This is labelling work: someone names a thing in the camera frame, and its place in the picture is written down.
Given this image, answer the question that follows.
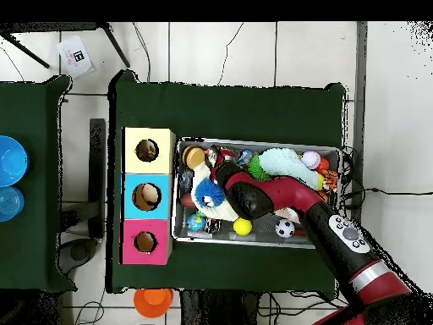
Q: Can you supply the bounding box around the blue fuzzy ball with eyes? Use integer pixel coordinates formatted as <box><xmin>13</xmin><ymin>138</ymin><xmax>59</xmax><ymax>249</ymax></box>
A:
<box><xmin>195</xmin><ymin>178</ymin><xmax>227</xmax><ymax>208</ymax></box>

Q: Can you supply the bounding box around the cream knitted cloth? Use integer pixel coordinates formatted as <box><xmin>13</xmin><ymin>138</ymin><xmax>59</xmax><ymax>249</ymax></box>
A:
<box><xmin>189</xmin><ymin>161</ymin><xmax>240</xmax><ymax>222</ymax></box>

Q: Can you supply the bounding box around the mint knitted cloth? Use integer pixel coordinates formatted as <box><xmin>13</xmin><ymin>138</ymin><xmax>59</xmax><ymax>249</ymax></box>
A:
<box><xmin>258</xmin><ymin>147</ymin><xmax>321</xmax><ymax>190</ymax></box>

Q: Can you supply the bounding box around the white baseball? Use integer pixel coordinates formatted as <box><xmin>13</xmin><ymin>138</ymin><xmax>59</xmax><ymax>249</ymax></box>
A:
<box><xmin>300</xmin><ymin>150</ymin><xmax>321</xmax><ymax>170</ymax></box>

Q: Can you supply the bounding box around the wooden box with three holes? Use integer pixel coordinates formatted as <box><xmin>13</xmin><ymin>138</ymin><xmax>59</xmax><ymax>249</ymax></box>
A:
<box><xmin>120</xmin><ymin>126</ymin><xmax>177</xmax><ymax>266</ymax></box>

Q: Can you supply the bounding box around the orange round sponge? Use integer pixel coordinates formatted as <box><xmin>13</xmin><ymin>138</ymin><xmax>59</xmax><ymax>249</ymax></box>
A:
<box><xmin>181</xmin><ymin>146</ymin><xmax>206</xmax><ymax>170</ymax></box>

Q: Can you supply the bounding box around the dark green tablecloth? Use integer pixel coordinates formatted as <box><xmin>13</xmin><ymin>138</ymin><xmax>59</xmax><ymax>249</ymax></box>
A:
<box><xmin>106</xmin><ymin>69</ymin><xmax>348</xmax><ymax>302</ymax></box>

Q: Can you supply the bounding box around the small globe ball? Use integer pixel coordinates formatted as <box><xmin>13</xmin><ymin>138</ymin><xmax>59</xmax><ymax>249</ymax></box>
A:
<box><xmin>186</xmin><ymin>213</ymin><xmax>207</xmax><ymax>233</ymax></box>

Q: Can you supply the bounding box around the yellow ball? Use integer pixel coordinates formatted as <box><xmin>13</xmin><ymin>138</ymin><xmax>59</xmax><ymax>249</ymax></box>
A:
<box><xmin>233</xmin><ymin>217</ymin><xmax>254</xmax><ymax>237</ymax></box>

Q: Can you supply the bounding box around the small soccer ball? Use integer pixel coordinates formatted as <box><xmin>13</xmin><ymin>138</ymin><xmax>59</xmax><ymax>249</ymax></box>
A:
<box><xmin>274</xmin><ymin>218</ymin><xmax>296</xmax><ymax>239</ymax></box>

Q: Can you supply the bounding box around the black flat panel stand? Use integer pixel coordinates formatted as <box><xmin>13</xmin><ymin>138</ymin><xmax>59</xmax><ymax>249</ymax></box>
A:
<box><xmin>88</xmin><ymin>118</ymin><xmax>107</xmax><ymax>240</ymax></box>

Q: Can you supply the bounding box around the orange plastic cone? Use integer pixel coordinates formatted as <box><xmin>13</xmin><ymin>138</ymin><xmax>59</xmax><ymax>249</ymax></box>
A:
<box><xmin>133</xmin><ymin>288</ymin><xmax>174</xmax><ymax>319</ymax></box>

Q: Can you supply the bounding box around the black tripod stand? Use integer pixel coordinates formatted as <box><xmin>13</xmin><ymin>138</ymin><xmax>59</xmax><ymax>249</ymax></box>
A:
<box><xmin>0</xmin><ymin>22</ymin><xmax>131</xmax><ymax>69</ymax></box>

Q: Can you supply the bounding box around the grey round base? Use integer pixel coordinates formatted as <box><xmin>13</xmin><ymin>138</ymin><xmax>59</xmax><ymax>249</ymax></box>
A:
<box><xmin>57</xmin><ymin>238</ymin><xmax>99</xmax><ymax>275</ymax></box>

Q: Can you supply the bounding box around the white printed card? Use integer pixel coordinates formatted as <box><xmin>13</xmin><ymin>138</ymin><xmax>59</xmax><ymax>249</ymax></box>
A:
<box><xmin>55</xmin><ymin>35</ymin><xmax>95</xmax><ymax>80</ymax></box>

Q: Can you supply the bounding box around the green cloth covered side table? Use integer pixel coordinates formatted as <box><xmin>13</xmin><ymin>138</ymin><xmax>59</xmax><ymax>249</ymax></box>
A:
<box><xmin>0</xmin><ymin>74</ymin><xmax>77</xmax><ymax>294</ymax></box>

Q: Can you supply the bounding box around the blue plastic bowl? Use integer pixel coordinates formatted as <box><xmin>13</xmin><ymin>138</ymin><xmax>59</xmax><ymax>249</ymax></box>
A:
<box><xmin>0</xmin><ymin>135</ymin><xmax>30</xmax><ymax>188</ymax></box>

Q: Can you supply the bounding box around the translucent blue plastic cup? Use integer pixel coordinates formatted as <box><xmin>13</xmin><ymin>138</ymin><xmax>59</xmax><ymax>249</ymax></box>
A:
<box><xmin>0</xmin><ymin>185</ymin><xmax>25</xmax><ymax>223</ymax></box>

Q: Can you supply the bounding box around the shallow wire mesh bin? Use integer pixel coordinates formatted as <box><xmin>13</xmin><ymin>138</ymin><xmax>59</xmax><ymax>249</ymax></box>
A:
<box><xmin>170</xmin><ymin>136</ymin><xmax>343</xmax><ymax>250</ymax></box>

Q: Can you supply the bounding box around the black power cable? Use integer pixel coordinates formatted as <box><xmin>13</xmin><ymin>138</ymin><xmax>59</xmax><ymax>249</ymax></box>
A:
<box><xmin>341</xmin><ymin>187</ymin><xmax>433</xmax><ymax>208</ymax></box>

